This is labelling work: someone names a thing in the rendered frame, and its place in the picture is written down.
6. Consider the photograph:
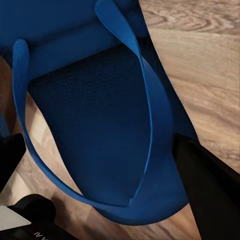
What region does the sandal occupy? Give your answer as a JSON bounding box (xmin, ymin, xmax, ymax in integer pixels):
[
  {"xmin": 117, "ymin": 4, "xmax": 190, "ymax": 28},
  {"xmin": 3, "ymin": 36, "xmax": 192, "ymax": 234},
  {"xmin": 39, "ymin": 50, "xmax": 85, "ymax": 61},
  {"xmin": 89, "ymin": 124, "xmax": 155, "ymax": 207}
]
[
  {"xmin": 0, "ymin": 110, "xmax": 10, "ymax": 139},
  {"xmin": 0, "ymin": 0, "xmax": 200, "ymax": 226}
]

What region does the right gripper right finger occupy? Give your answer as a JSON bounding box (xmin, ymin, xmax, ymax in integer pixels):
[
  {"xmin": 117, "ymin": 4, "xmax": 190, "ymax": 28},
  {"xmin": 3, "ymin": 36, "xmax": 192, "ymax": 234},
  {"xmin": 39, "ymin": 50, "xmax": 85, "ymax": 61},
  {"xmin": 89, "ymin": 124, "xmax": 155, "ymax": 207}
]
[{"xmin": 171, "ymin": 133, "xmax": 240, "ymax": 240}]

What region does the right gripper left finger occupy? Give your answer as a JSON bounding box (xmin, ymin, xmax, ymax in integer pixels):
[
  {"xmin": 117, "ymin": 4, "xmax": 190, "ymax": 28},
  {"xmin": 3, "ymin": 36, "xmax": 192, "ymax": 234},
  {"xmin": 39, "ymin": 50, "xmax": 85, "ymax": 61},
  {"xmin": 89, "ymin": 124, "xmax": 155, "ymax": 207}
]
[{"xmin": 0, "ymin": 133, "xmax": 26, "ymax": 193}]

